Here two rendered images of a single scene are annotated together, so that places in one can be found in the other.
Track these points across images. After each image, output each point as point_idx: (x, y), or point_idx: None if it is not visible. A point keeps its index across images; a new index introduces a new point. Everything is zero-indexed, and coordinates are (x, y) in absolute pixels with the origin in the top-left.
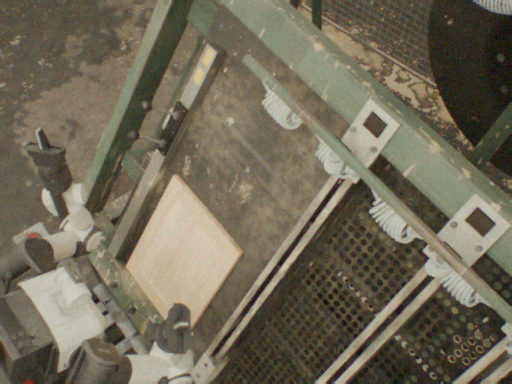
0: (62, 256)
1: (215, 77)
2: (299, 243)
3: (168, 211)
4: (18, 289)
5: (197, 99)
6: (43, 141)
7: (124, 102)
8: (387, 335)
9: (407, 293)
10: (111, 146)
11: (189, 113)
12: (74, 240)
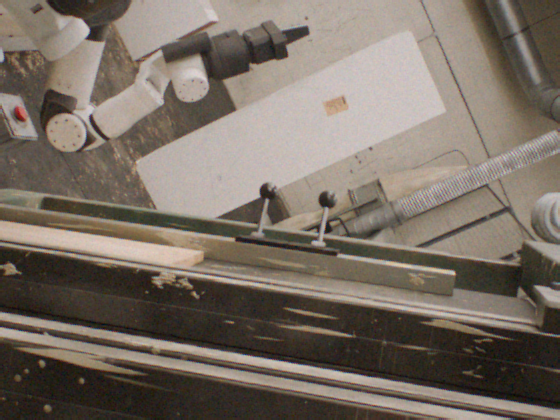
0: (66, 61)
1: (404, 289)
2: (279, 287)
3: (129, 244)
4: None
5: (358, 268)
6: (291, 32)
7: (273, 228)
8: (201, 370)
9: (405, 389)
10: (190, 220)
11: (328, 261)
12: (81, 96)
